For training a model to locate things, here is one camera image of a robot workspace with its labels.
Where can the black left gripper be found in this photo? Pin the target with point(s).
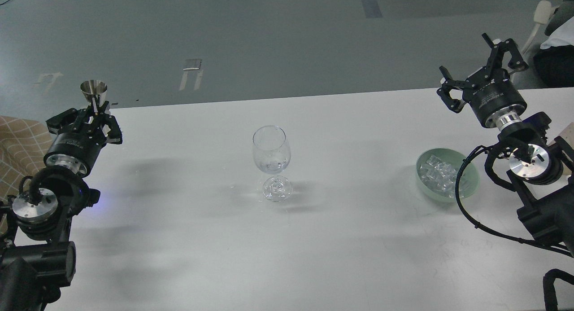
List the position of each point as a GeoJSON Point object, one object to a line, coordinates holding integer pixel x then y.
{"type": "Point", "coordinates": [78, 144]}

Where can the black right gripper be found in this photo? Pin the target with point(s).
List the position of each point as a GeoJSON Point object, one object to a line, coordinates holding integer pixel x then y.
{"type": "Point", "coordinates": [497, 100]}

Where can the steel double jigger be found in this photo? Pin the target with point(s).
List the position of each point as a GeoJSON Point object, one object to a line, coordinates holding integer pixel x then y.
{"type": "Point", "coordinates": [95, 93]}

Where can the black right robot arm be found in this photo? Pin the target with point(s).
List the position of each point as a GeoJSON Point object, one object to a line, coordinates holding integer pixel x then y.
{"type": "Point", "coordinates": [524, 166]}

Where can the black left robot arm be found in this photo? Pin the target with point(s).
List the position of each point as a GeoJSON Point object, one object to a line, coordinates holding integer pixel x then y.
{"type": "Point", "coordinates": [37, 256]}

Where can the pile of ice cubes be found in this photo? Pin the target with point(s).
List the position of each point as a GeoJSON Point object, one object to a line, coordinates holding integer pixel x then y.
{"type": "Point", "coordinates": [437, 173]}

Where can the clear wine glass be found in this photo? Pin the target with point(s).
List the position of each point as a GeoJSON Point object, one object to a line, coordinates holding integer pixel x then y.
{"type": "Point", "coordinates": [271, 153]}

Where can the green bowl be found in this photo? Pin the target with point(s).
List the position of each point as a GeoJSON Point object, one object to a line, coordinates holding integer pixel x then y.
{"type": "Point", "coordinates": [470, 180]}

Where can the wooden block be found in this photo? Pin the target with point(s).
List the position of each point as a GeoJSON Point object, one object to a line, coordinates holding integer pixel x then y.
{"type": "Point", "coordinates": [567, 138]}

